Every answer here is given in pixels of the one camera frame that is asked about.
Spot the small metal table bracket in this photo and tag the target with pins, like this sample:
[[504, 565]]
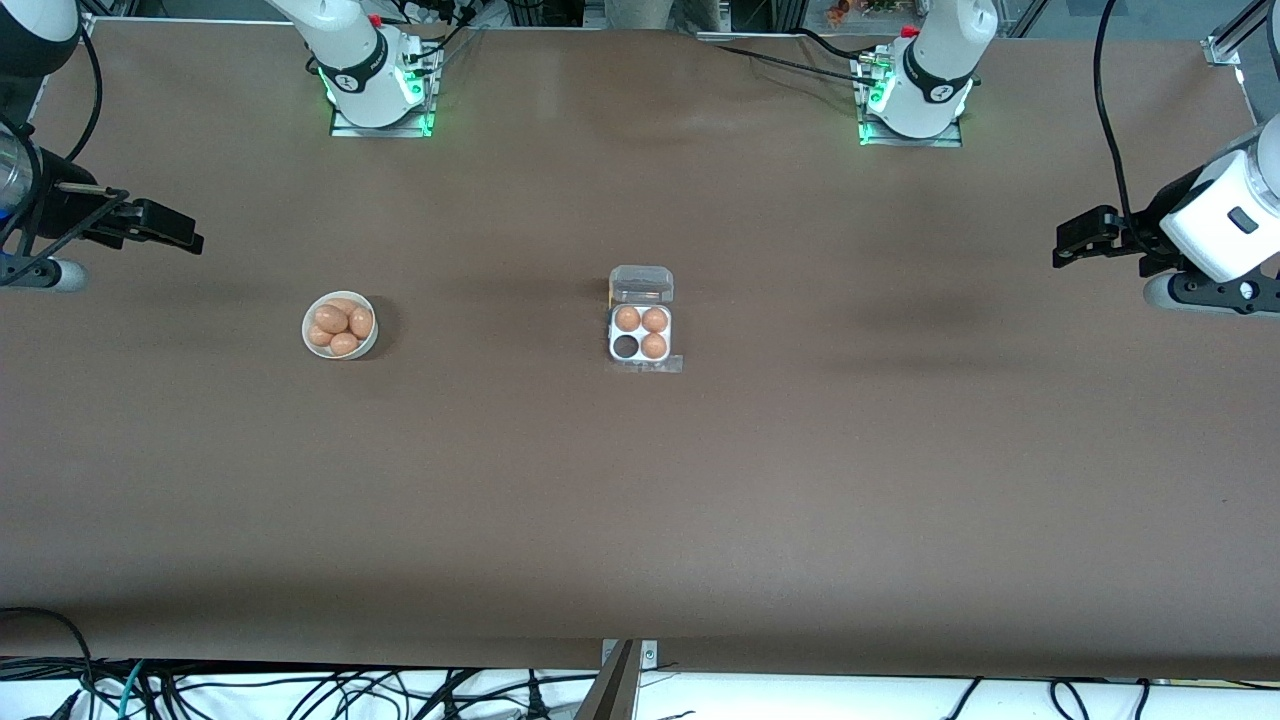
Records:
[[648, 655]]

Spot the black left camera mount bracket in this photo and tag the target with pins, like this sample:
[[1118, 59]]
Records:
[[1225, 292]]

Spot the clear plastic egg box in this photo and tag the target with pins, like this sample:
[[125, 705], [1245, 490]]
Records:
[[641, 285]]

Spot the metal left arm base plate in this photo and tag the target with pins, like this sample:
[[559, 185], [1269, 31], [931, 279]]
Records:
[[950, 140]]

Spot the white round bowl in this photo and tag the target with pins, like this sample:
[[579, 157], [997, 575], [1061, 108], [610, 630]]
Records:
[[312, 350]]

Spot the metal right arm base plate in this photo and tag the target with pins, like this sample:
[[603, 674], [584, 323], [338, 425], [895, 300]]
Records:
[[345, 130]]

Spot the black right camera mount bracket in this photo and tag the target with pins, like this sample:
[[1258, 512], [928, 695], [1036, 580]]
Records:
[[30, 275]]

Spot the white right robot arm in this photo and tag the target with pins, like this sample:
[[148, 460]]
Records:
[[350, 50]]

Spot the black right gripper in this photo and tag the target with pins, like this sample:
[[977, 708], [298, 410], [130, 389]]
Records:
[[62, 213]]

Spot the small orange object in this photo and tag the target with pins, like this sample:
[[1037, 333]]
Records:
[[838, 10]]

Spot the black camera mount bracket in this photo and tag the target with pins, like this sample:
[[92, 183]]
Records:
[[1225, 292], [30, 275]]

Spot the brown egg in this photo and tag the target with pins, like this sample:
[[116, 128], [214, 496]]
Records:
[[346, 303], [655, 320], [330, 319], [627, 318], [361, 322], [316, 337], [343, 344], [654, 345]]

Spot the aluminium frame corner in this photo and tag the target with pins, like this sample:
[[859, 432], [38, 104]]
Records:
[[88, 25]]

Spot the dark grey camera pole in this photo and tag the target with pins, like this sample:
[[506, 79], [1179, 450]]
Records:
[[612, 690]]

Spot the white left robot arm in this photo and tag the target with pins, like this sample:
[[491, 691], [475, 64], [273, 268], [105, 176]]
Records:
[[935, 60]]

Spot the aluminium frame profile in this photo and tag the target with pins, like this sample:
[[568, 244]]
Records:
[[1235, 35]]

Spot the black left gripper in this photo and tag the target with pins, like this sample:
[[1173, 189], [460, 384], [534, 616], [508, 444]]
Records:
[[1150, 225]]

